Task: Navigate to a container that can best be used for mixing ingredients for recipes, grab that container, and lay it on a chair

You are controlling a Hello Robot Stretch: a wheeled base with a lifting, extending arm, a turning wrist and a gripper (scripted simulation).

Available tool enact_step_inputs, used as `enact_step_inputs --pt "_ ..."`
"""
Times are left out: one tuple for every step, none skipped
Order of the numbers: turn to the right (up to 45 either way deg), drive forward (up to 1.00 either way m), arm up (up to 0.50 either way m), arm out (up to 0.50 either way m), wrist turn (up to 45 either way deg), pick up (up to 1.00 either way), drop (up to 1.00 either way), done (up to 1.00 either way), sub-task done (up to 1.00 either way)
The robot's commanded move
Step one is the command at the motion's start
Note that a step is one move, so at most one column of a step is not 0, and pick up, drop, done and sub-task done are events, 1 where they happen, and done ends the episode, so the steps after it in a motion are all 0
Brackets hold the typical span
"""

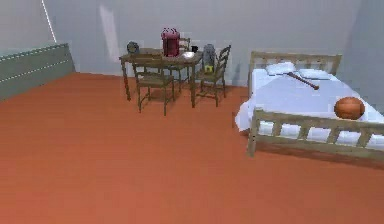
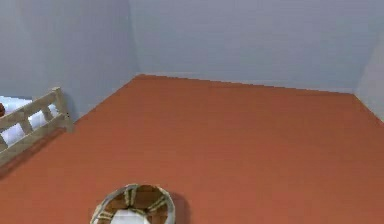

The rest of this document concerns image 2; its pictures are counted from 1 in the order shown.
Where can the pale wooden slatted bed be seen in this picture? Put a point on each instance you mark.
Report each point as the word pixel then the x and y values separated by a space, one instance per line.
pixel 30 114

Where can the small brown round object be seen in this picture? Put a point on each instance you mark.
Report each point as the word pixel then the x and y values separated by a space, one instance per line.
pixel 1 109

